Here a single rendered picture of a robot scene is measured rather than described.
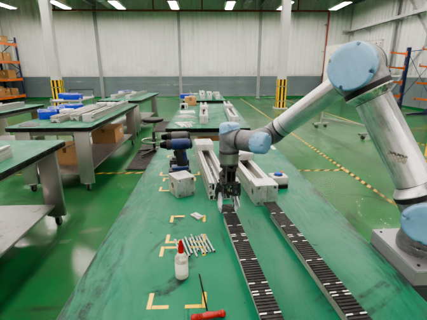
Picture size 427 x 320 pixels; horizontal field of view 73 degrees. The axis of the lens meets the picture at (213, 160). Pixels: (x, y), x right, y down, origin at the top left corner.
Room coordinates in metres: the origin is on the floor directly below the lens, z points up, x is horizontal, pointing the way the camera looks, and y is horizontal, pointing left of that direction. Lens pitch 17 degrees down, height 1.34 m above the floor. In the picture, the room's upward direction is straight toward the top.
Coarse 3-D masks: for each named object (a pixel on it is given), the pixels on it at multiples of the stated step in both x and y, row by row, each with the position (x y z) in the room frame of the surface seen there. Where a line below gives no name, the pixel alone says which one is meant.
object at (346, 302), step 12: (276, 204) 1.10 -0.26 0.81; (276, 216) 1.00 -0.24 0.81; (288, 228) 0.91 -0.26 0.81; (300, 240) 0.83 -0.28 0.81; (300, 252) 0.76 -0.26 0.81; (312, 252) 0.77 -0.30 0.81; (312, 264) 0.71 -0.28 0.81; (324, 264) 0.71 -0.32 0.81; (324, 276) 0.65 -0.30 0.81; (336, 288) 0.61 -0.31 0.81; (336, 300) 0.57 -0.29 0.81; (348, 300) 0.57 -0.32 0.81; (348, 312) 0.53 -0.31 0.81; (360, 312) 0.53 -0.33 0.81
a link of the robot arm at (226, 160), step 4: (220, 156) 1.03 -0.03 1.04; (224, 156) 1.01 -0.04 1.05; (228, 156) 1.01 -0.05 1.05; (232, 156) 1.01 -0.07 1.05; (236, 156) 1.02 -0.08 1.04; (220, 160) 1.03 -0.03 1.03; (224, 160) 1.01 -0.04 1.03; (228, 160) 1.01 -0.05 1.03; (232, 160) 1.01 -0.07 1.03; (236, 160) 1.02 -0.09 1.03; (224, 164) 1.02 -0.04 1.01; (228, 164) 1.01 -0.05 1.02; (232, 164) 1.01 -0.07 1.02
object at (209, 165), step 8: (200, 152) 1.73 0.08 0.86; (208, 152) 1.79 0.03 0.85; (200, 160) 1.59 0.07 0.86; (208, 160) 1.66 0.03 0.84; (216, 160) 1.57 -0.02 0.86; (200, 168) 1.60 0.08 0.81; (208, 168) 1.42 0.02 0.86; (216, 168) 1.48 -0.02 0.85; (208, 176) 1.31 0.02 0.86; (216, 176) 1.38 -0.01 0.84; (208, 184) 1.23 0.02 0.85; (216, 184) 1.27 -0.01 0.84; (208, 192) 1.23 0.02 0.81
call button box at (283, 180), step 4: (268, 176) 1.41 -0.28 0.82; (272, 176) 1.37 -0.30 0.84; (276, 176) 1.37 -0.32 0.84; (280, 176) 1.37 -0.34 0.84; (284, 176) 1.37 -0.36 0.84; (276, 180) 1.35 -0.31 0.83; (280, 180) 1.35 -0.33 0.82; (284, 180) 1.35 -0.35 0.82; (280, 184) 1.35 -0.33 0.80; (284, 184) 1.35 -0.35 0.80; (280, 188) 1.35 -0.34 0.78; (284, 188) 1.35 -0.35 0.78
